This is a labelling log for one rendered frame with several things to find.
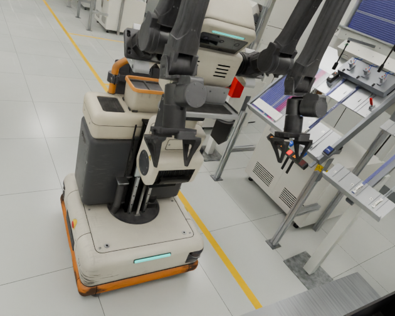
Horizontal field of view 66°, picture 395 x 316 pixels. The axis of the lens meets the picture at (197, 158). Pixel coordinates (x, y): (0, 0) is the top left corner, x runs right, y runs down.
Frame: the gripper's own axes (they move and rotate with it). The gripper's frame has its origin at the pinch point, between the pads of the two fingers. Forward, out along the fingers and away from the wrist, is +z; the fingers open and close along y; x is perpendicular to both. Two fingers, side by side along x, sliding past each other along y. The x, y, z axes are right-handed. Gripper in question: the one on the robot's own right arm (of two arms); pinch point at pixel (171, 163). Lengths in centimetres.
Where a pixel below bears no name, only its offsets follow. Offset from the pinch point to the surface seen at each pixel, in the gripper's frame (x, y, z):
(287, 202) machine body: 87, 150, 50
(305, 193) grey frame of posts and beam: 50, 121, 31
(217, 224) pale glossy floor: 96, 90, 62
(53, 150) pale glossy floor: 178, -5, 22
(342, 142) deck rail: 37, 131, -3
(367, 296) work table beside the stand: -27, 52, 35
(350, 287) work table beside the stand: -24, 49, 33
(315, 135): 53, 126, -5
